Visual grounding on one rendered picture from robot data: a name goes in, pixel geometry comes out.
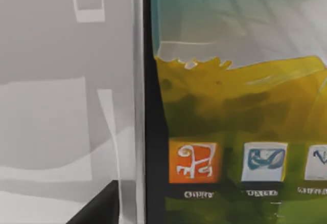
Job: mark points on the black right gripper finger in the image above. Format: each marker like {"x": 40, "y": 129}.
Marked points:
{"x": 102, "y": 208}

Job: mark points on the black smartphone with colourful screen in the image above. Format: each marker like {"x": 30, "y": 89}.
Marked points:
{"x": 230, "y": 106}

